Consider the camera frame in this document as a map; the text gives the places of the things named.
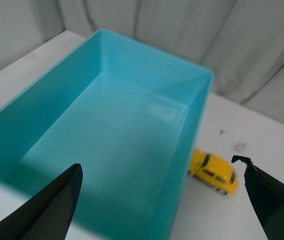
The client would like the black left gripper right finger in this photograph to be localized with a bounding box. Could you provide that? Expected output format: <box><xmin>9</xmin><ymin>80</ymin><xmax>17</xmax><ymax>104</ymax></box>
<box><xmin>231</xmin><ymin>155</ymin><xmax>284</xmax><ymax>240</ymax></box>

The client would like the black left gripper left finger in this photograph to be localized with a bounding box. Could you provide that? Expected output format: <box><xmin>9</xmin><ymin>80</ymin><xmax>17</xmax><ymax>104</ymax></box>
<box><xmin>0</xmin><ymin>163</ymin><xmax>83</xmax><ymax>240</ymax></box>

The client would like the yellow beetle toy car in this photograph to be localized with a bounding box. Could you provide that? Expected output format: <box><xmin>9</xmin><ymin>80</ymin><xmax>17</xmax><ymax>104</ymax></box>
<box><xmin>188</xmin><ymin>148</ymin><xmax>238</xmax><ymax>196</ymax></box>

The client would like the teal plastic storage box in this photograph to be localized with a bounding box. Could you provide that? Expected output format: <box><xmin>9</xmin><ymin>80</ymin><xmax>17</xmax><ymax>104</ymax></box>
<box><xmin>0</xmin><ymin>29</ymin><xmax>214</xmax><ymax>240</ymax></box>

